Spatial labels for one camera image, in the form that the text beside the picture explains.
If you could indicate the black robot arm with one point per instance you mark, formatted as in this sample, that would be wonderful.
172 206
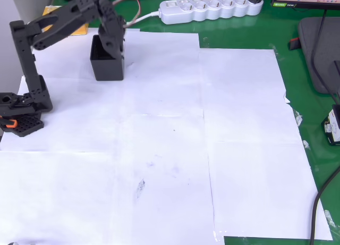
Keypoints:
66 21

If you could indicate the black open box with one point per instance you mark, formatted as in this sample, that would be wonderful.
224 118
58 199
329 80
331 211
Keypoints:
109 69

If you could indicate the yellow box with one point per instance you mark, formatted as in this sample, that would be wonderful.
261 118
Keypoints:
79 31

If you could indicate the white power strip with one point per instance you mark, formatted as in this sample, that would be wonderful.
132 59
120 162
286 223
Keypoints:
210 8

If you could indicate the white paper sheets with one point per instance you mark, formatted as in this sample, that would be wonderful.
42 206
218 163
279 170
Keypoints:
159 149

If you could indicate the green desk mat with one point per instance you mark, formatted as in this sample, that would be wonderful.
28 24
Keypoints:
239 35

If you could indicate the orange clamp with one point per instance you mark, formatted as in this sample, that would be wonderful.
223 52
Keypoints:
10 122

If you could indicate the red black small item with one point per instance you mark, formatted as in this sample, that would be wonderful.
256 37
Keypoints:
294 43

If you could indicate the small black white device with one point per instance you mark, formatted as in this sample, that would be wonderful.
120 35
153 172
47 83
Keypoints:
332 125

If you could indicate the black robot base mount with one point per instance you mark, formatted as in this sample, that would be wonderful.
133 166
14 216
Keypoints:
24 124

